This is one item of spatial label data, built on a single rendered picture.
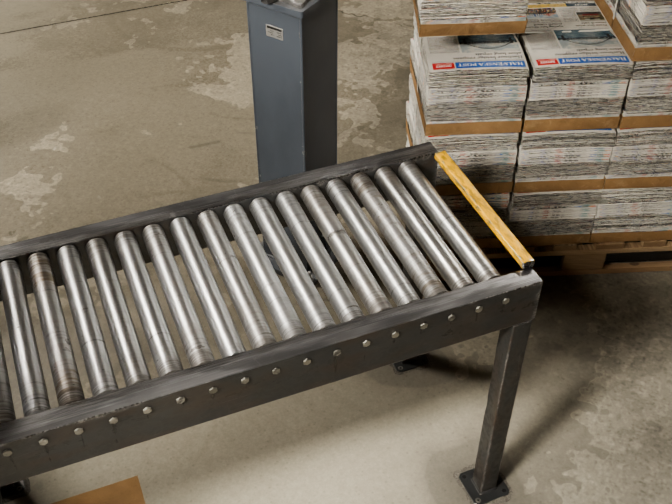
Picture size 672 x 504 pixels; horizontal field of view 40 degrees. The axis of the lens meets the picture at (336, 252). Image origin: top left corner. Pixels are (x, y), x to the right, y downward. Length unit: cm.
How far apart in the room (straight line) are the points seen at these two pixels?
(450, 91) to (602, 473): 115
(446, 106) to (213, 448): 118
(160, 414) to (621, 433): 147
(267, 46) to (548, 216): 106
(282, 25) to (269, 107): 30
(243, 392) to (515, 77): 128
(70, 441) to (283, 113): 130
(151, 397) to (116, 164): 201
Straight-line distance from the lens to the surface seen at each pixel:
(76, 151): 380
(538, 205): 297
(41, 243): 215
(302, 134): 273
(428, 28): 249
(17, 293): 205
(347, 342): 185
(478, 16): 250
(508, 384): 224
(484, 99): 268
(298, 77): 263
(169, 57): 432
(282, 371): 184
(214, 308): 192
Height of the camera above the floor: 218
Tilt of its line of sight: 43 degrees down
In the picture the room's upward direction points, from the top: straight up
